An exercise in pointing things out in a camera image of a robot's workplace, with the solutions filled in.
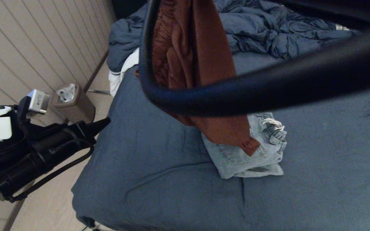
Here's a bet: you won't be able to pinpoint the brown shorts with white print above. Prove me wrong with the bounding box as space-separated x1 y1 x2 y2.
134 0 261 157

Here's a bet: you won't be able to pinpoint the bed with blue sheet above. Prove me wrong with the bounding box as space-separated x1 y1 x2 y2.
72 51 370 231

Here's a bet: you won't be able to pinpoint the brown trash bin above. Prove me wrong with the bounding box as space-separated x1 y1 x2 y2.
52 83 96 126

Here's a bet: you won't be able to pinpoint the black furniture panel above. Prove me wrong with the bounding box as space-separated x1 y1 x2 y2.
111 0 150 20

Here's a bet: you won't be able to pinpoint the crumpled blue duvet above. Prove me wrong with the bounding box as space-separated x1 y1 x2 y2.
107 0 362 73

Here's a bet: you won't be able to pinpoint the light blue denim shorts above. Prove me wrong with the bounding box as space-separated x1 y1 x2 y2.
201 112 287 179

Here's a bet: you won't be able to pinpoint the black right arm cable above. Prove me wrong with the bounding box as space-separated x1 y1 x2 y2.
138 0 370 117

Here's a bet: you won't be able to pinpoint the clear plastic bag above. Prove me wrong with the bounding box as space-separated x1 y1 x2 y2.
57 83 76 103

